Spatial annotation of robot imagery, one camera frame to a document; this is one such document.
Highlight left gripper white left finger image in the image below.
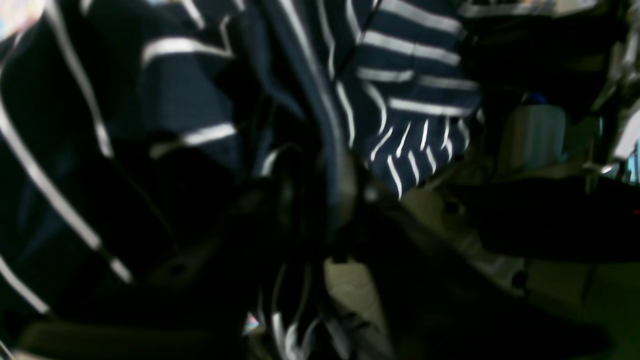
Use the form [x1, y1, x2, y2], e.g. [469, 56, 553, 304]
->
[14, 150, 301, 360]

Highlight left gripper white right finger image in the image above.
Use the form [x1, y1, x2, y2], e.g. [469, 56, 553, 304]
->
[326, 153, 614, 360]

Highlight navy white striped T-shirt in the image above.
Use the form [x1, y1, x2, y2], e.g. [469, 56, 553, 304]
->
[1, 0, 482, 349]

